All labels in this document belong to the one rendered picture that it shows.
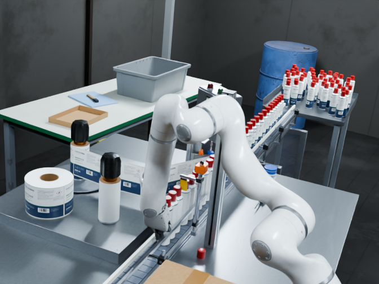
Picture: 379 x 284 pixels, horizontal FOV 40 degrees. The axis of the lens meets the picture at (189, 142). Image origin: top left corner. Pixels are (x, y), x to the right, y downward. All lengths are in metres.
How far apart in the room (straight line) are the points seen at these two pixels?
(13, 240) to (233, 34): 5.21
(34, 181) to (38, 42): 2.68
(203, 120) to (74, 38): 3.75
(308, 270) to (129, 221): 0.97
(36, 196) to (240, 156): 1.03
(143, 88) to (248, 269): 2.25
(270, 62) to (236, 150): 4.61
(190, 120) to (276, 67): 4.62
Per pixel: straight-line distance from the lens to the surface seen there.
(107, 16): 5.46
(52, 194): 2.23
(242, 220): 2.46
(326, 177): 4.14
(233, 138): 1.52
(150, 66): 4.63
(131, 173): 2.36
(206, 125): 1.47
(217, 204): 2.12
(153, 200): 1.76
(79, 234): 2.18
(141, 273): 1.96
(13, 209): 2.37
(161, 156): 1.72
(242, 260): 2.19
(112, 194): 2.18
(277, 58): 6.02
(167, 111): 1.59
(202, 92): 2.07
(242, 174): 1.50
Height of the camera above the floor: 2.03
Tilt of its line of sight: 21 degrees down
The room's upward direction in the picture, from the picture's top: 6 degrees clockwise
